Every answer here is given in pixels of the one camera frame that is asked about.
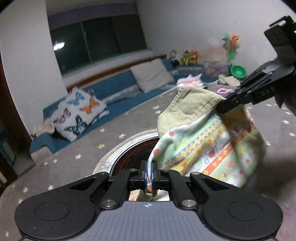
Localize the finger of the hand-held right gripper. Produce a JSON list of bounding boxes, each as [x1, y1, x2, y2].
[[235, 67, 276, 93], [216, 92, 255, 114]]

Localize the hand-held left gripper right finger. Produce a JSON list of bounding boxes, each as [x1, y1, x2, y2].
[[151, 160, 232, 209]]

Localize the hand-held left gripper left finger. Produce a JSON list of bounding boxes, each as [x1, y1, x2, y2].
[[69, 160, 149, 209]]

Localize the patterned yellow-green children's pants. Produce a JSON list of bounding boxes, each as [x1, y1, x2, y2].
[[128, 86, 268, 202]]

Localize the small pink cloth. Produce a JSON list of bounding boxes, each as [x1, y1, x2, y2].
[[216, 87, 234, 95]]

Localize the green plastic bowl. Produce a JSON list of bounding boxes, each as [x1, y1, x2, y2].
[[230, 65, 247, 79]]

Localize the cream crumpled cloth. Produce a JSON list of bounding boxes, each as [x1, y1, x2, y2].
[[217, 74, 241, 88]]

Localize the round black cooktop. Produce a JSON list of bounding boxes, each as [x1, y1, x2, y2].
[[109, 137, 163, 177]]

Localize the clear plastic box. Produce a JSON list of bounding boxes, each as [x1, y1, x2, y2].
[[203, 62, 232, 78]]

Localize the colourful pinwheel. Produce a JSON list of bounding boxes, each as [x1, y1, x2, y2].
[[222, 32, 240, 62]]

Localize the pink tissue pack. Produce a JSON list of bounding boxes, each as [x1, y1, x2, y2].
[[177, 74, 204, 89]]

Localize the yellow-green plush toy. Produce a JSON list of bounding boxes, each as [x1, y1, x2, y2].
[[181, 50, 191, 65]]

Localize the grey star-print tablecloth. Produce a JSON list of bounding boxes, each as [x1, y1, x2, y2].
[[0, 85, 296, 241]]

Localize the plain grey pillow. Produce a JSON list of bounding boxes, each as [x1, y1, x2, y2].
[[130, 58, 174, 93]]

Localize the butterfly print pillow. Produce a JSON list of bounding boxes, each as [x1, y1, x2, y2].
[[53, 87, 108, 142]]

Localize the blue sofa bench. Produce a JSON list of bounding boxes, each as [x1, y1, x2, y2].
[[30, 59, 232, 155]]

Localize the crumpled beige cloth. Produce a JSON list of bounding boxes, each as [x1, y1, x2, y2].
[[32, 122, 55, 137]]

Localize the wooden chair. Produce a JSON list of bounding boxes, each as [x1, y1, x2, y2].
[[0, 151, 18, 189]]

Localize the dark window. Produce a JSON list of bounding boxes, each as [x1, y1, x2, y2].
[[47, 15, 148, 75]]

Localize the metal cooktop ring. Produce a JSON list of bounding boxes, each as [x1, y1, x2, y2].
[[105, 133, 160, 175]]

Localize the wooden door frame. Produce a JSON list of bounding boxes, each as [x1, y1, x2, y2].
[[0, 58, 33, 163]]

